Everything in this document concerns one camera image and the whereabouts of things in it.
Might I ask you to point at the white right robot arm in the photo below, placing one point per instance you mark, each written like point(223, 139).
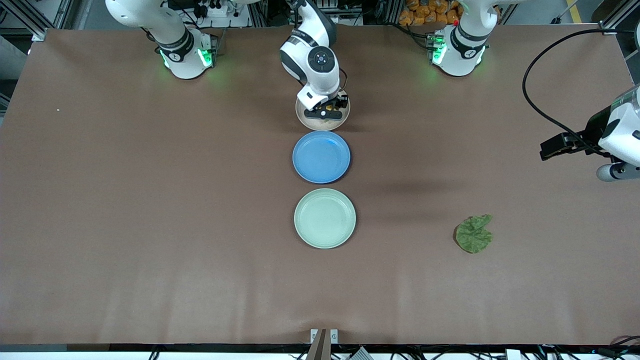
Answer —
point(182, 60)

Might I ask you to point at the white power strip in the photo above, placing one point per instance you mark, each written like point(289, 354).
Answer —
point(217, 10)

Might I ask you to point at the beige round plate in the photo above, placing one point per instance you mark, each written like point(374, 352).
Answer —
point(325, 125)

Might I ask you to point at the brown table cover sheet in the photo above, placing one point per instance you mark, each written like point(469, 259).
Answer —
point(150, 225)

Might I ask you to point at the aluminium frame profile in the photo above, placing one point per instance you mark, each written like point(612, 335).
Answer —
point(607, 28)
point(40, 34)
point(387, 10)
point(257, 12)

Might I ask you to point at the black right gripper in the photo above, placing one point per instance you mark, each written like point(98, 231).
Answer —
point(340, 103)

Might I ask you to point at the blue round plate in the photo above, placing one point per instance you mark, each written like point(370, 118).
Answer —
point(321, 157)

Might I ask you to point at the pale green round plate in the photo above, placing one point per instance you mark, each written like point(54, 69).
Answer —
point(325, 218)

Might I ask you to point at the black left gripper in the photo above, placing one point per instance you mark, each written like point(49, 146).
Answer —
point(593, 129)

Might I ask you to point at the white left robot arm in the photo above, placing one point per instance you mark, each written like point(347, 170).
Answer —
point(460, 55)

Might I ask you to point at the green lettuce leaf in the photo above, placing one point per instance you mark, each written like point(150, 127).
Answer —
point(472, 235)

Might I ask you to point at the small white box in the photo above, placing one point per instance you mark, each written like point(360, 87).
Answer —
point(513, 355)

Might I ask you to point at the white power adapter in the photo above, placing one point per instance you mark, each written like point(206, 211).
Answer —
point(359, 355)

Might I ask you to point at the camera mounting post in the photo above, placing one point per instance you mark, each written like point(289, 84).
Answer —
point(320, 345)

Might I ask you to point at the bag of orange items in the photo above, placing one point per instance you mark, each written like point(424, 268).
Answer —
point(425, 12)

